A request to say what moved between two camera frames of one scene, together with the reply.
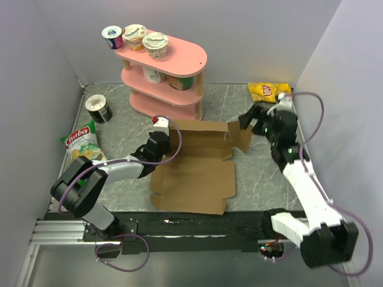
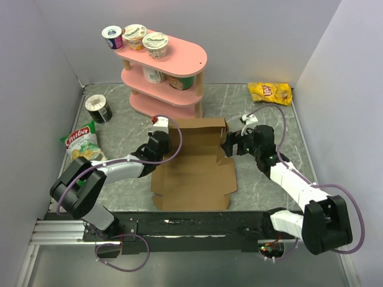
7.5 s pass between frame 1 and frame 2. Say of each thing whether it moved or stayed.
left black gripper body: stayed
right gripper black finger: moved
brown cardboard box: stayed
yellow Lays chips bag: stayed
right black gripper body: moved
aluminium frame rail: stayed
